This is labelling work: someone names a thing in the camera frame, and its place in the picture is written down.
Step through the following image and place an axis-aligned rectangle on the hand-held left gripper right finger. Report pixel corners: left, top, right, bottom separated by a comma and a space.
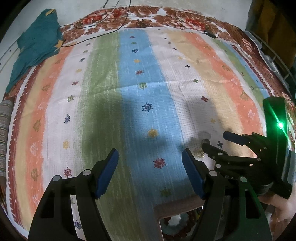
181, 148, 273, 241

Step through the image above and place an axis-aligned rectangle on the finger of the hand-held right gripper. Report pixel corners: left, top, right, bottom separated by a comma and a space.
223, 131, 269, 158
202, 142, 260, 178

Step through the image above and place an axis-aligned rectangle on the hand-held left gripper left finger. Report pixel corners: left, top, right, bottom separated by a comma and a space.
28, 148, 119, 241

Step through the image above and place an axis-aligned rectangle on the green jade bangle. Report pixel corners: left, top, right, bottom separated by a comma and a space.
162, 213, 194, 233

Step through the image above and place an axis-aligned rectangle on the silver metal tin box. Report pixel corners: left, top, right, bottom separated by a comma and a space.
154, 197, 207, 241

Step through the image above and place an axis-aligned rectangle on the red bead bracelet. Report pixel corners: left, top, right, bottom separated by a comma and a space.
172, 222, 199, 240

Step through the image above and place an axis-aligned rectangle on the person's right hand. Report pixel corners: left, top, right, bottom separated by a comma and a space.
260, 192, 293, 241

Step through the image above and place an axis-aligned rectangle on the striped pastel mat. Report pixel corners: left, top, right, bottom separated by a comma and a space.
5, 25, 274, 241

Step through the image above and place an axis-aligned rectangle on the grey striped pillow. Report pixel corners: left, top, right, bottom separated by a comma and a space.
0, 100, 15, 179

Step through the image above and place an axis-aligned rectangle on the mustard hanging garment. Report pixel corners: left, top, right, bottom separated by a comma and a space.
250, 0, 296, 48

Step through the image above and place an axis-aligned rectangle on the teal cloth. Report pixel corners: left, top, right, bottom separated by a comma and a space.
6, 9, 64, 93

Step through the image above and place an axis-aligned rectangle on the white wire rack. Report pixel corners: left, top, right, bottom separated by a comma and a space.
245, 30, 296, 93

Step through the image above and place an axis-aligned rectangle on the black cable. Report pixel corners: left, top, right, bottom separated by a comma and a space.
60, 0, 132, 47

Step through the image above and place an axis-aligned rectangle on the white cable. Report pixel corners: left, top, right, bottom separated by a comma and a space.
69, 0, 119, 29

